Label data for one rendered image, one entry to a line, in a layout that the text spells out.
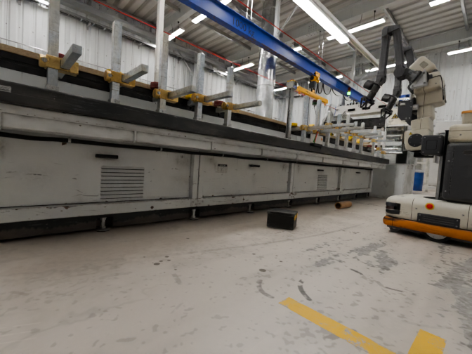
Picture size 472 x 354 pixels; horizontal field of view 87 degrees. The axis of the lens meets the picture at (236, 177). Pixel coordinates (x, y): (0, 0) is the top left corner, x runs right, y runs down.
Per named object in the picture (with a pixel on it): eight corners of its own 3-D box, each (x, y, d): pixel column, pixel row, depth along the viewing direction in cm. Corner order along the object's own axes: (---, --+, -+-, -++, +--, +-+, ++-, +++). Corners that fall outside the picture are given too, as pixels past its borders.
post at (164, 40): (164, 120, 140) (169, 34, 138) (159, 119, 138) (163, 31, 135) (161, 121, 143) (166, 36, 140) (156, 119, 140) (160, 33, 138)
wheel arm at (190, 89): (196, 94, 125) (197, 85, 124) (190, 92, 122) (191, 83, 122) (157, 105, 156) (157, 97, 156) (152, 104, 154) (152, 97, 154)
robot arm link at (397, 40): (400, 18, 190) (403, 24, 197) (381, 27, 200) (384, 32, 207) (405, 74, 187) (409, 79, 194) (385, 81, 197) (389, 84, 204)
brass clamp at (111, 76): (135, 86, 126) (135, 76, 126) (107, 79, 117) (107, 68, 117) (130, 88, 131) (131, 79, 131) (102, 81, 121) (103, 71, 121)
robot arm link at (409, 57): (411, 41, 220) (414, 45, 227) (394, 48, 230) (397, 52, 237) (418, 89, 216) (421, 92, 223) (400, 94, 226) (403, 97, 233)
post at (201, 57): (201, 130, 158) (205, 53, 155) (196, 129, 155) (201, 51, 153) (197, 130, 160) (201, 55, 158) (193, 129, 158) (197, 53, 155)
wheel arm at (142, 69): (149, 74, 107) (149, 64, 107) (141, 72, 105) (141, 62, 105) (115, 91, 139) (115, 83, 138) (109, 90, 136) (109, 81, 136)
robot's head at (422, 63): (441, 73, 200) (427, 62, 207) (436, 64, 186) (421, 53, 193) (423, 88, 209) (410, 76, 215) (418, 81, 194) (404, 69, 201)
